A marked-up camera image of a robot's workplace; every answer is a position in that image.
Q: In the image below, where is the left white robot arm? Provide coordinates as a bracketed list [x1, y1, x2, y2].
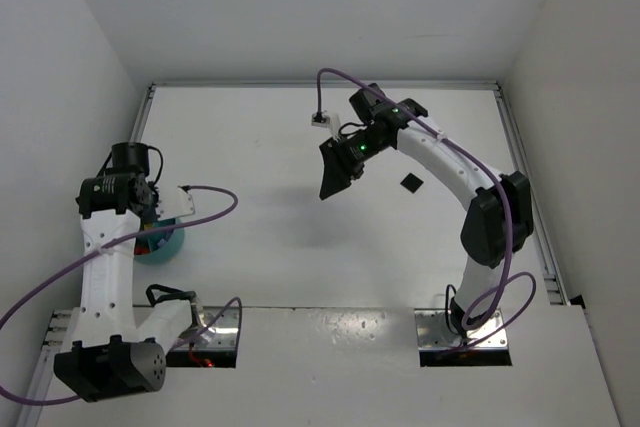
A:
[54, 142, 197, 402]

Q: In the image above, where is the black lego plate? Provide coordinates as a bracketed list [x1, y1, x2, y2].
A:
[400, 173, 424, 194]

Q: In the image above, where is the teal round divided container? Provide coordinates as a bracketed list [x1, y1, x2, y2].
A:
[134, 219, 185, 266]

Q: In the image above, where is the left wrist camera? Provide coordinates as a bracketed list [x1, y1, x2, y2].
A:
[156, 186, 195, 221]

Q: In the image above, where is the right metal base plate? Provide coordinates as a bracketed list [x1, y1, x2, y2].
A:
[415, 309, 510, 351]

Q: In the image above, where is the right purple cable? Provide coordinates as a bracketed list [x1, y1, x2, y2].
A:
[315, 66, 539, 348]

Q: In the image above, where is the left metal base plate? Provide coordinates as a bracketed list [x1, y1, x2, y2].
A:
[172, 305, 243, 352]

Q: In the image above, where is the metal base plate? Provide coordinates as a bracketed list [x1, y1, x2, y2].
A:
[415, 309, 510, 351]
[172, 305, 243, 352]

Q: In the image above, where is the purple cable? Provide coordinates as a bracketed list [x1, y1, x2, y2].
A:
[0, 185, 244, 406]
[315, 66, 539, 348]

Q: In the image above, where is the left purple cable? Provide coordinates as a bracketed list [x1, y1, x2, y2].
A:
[0, 185, 244, 406]

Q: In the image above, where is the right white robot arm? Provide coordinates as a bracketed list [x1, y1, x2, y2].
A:
[311, 84, 533, 335]

